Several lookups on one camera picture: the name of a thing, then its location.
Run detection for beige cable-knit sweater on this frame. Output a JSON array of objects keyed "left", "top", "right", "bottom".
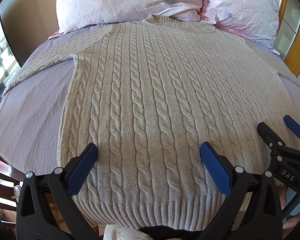
[{"left": 6, "top": 16, "right": 300, "bottom": 231}]

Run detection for person's hand red nails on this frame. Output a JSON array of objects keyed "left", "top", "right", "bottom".
[{"left": 278, "top": 186, "right": 300, "bottom": 230}]

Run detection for wooden chair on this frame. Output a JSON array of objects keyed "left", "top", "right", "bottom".
[{"left": 0, "top": 156, "right": 19, "bottom": 239}]

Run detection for lavender bed sheet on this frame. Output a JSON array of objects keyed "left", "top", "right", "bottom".
[{"left": 0, "top": 25, "right": 300, "bottom": 174}]

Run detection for pink floral pillow right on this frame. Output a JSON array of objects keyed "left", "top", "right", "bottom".
[{"left": 200, "top": 0, "right": 280, "bottom": 53}]

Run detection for pink floral pillow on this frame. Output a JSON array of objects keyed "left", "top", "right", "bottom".
[
  {"left": 200, "top": 0, "right": 280, "bottom": 53},
  {"left": 56, "top": 0, "right": 203, "bottom": 34}
]

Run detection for pink floral pillow left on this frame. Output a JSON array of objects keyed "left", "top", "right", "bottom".
[{"left": 56, "top": 0, "right": 203, "bottom": 34}]

